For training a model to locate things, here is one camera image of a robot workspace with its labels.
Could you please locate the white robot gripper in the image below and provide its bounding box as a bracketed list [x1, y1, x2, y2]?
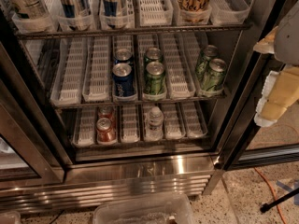
[253, 1, 299, 127]

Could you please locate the white 7up can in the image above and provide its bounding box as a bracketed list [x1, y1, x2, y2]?
[9, 0, 49, 20]

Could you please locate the front right green can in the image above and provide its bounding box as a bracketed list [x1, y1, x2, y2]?
[200, 58, 227, 92]

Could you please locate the top shelf right tray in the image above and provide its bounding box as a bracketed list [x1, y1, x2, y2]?
[209, 0, 249, 25]

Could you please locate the front green soda can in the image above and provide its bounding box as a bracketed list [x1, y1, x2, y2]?
[144, 62, 165, 95]

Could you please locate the top shelf empty tray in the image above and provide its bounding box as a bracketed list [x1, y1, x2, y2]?
[137, 0, 173, 27]

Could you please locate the rear blue pepsi can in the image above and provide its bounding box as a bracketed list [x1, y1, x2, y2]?
[114, 49, 134, 66]

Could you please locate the blue pepsi can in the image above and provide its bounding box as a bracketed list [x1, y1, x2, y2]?
[112, 63, 135, 97]
[114, 49, 134, 66]

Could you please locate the front blue pepsi can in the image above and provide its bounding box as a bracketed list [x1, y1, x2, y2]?
[112, 63, 135, 97]

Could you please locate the stainless steel fridge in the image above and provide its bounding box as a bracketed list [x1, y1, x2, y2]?
[0, 0, 299, 213]

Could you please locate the rear red soda can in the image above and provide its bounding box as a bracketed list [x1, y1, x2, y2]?
[98, 106, 115, 121]

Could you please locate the red soda can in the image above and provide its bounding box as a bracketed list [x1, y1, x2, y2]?
[96, 118, 116, 144]
[98, 106, 115, 121]

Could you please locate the front red soda can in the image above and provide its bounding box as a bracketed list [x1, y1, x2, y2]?
[96, 118, 116, 144]

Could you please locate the clear water bottle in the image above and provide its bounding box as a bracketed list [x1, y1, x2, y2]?
[146, 106, 164, 141]

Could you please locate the black stand leg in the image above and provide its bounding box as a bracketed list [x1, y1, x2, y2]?
[260, 188, 299, 213]

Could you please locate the clear plastic bin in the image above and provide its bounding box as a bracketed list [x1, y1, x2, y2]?
[93, 193, 196, 224]

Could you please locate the small clear container corner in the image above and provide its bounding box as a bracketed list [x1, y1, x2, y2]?
[0, 211, 21, 224]

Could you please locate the middle wire shelf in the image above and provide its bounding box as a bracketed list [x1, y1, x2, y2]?
[50, 91, 227, 109]

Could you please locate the wire shelf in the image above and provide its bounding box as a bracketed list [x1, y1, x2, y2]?
[50, 91, 227, 109]
[16, 23, 252, 40]

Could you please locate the orange cable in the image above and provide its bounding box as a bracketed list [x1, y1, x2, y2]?
[253, 167, 288, 224]

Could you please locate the top wire shelf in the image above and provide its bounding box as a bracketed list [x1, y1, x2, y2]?
[16, 23, 252, 40]

